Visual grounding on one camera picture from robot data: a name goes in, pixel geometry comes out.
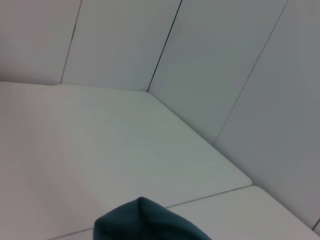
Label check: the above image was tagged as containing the teal blue printed t-shirt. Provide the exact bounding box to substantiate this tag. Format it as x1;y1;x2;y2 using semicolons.
92;196;213;240

